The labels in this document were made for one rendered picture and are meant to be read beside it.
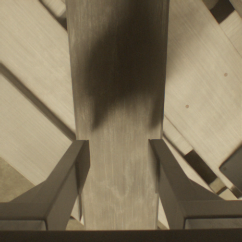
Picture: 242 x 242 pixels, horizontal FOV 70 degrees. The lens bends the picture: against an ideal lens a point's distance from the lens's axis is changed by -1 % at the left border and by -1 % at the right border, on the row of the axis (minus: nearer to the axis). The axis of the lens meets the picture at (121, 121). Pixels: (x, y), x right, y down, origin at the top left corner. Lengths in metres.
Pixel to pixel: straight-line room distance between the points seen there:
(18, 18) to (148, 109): 0.23
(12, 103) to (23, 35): 0.10
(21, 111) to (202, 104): 0.29
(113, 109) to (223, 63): 0.20
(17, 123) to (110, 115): 0.17
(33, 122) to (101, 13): 0.19
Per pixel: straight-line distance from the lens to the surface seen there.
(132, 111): 0.20
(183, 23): 0.31
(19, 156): 0.34
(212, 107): 0.32
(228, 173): 0.35
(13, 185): 0.61
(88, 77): 0.20
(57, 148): 0.30
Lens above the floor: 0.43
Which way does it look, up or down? 75 degrees down
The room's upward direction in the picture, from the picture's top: 180 degrees counter-clockwise
